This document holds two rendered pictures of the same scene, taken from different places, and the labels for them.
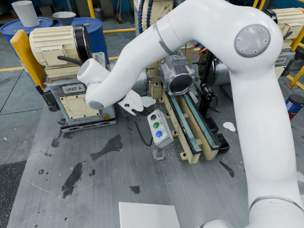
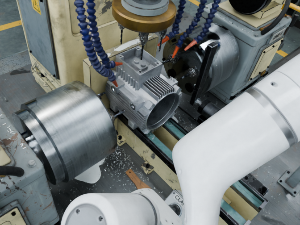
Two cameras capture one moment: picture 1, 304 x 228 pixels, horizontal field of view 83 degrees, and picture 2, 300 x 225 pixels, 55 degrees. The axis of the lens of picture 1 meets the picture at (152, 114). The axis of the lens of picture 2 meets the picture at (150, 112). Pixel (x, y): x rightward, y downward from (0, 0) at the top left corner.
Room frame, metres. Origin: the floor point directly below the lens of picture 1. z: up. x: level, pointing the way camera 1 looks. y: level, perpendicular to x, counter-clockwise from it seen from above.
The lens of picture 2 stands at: (0.36, 0.25, 1.72)
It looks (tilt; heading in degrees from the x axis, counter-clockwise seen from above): 47 degrees down; 323
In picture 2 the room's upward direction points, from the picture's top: 10 degrees clockwise
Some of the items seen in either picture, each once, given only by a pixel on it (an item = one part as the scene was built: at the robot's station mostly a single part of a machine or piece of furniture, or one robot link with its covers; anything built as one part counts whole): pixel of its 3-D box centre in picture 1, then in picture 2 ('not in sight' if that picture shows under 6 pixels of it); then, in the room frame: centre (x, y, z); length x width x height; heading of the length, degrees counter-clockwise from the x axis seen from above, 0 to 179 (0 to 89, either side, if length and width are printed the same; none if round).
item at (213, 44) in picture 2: (206, 69); (202, 77); (0.87, -0.32, 1.12); 0.04 x 0.03 x 0.26; 13
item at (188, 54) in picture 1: (168, 68); (115, 79); (1.11, -0.12, 0.97); 0.30 x 0.11 x 0.34; 103
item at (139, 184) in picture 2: not in sight; (145, 191); (0.72, -0.06, 0.80); 0.21 x 0.05 x 0.01; 10
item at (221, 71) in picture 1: (222, 66); (204, 56); (1.04, -0.48, 1.04); 0.41 x 0.25 x 0.25; 103
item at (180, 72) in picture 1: (175, 75); (143, 94); (0.96, -0.16, 1.02); 0.20 x 0.19 x 0.19; 13
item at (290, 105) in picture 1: (293, 104); not in sight; (0.50, -0.57, 1.19); 0.06 x 0.06 x 0.04
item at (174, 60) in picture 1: (175, 59); (138, 68); (1.00, -0.15, 1.11); 0.12 x 0.11 x 0.07; 13
